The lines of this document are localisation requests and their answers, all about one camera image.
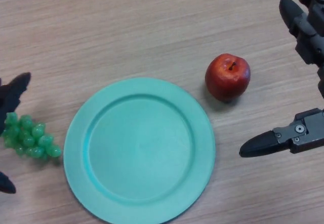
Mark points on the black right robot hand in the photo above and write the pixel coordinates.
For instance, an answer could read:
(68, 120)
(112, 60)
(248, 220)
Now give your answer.
(303, 135)

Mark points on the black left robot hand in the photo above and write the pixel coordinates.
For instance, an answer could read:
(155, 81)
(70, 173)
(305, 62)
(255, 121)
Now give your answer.
(11, 94)

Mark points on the green grapes bunch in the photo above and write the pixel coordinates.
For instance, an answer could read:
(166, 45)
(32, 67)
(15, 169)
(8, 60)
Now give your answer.
(30, 137)

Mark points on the teal round plate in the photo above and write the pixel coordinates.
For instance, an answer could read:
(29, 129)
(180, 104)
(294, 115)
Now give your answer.
(139, 153)

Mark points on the red apple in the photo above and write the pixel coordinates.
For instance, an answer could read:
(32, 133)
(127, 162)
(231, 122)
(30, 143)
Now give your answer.
(226, 78)

